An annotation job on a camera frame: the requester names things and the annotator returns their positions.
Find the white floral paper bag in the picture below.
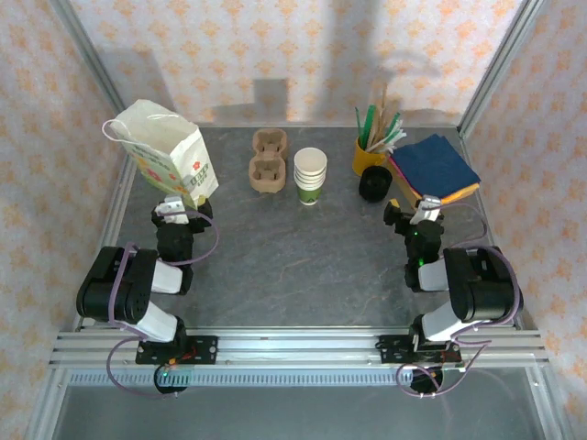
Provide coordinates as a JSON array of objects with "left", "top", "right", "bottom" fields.
[{"left": 101, "top": 98, "right": 220, "bottom": 211}]

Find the stack of black lids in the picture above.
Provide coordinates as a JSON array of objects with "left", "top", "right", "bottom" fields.
[{"left": 358, "top": 165, "right": 394, "bottom": 203}]

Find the yellow mug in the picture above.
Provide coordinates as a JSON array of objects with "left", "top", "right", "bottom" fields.
[{"left": 351, "top": 136, "right": 389, "bottom": 176}]

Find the stack of coloured napkins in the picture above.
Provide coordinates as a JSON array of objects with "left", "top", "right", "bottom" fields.
[{"left": 388, "top": 134, "right": 482, "bottom": 213}]

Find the stack of pulp cup carriers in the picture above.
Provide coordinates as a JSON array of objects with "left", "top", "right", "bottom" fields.
[{"left": 248, "top": 127, "right": 292, "bottom": 192}]

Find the stack of paper cups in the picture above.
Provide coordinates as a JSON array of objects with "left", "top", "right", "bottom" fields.
[{"left": 293, "top": 147, "right": 328, "bottom": 206}]

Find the wooden stirrer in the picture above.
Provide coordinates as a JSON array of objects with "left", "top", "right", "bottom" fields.
[
  {"left": 371, "top": 82, "right": 390, "bottom": 141},
  {"left": 375, "top": 103, "right": 400, "bottom": 146}
]

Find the wide green wrapped straw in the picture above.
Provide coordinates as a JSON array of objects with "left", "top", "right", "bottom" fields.
[{"left": 361, "top": 104, "right": 378, "bottom": 149}]

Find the thin green wrapped straw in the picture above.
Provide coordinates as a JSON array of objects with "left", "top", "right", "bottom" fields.
[{"left": 354, "top": 106, "right": 368, "bottom": 150}]

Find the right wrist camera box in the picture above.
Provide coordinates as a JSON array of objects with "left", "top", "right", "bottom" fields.
[{"left": 412, "top": 194, "right": 442, "bottom": 225}]

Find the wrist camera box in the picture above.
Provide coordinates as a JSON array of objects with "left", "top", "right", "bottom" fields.
[
  {"left": 412, "top": 194, "right": 442, "bottom": 225},
  {"left": 154, "top": 194, "right": 185, "bottom": 226}
]

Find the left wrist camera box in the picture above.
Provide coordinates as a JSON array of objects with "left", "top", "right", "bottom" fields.
[{"left": 154, "top": 194, "right": 185, "bottom": 226}]

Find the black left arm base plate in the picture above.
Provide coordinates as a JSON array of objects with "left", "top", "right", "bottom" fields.
[{"left": 136, "top": 335, "right": 219, "bottom": 367}]

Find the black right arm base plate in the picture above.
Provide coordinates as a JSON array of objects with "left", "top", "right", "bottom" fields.
[{"left": 378, "top": 334, "right": 463, "bottom": 367}]

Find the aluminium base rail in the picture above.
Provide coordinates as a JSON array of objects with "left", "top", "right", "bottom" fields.
[{"left": 48, "top": 325, "right": 549, "bottom": 369}]

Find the aluminium frame post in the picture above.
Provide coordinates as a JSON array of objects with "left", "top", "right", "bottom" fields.
[
  {"left": 457, "top": 0, "right": 549, "bottom": 138},
  {"left": 49, "top": 0, "right": 139, "bottom": 138}
]

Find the grey slotted cable duct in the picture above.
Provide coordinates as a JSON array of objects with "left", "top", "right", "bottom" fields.
[{"left": 68, "top": 369, "right": 444, "bottom": 389}]

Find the aluminium frame leg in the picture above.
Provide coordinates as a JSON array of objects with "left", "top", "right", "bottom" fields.
[
  {"left": 25, "top": 366, "right": 70, "bottom": 440},
  {"left": 526, "top": 366, "right": 568, "bottom": 440}
]

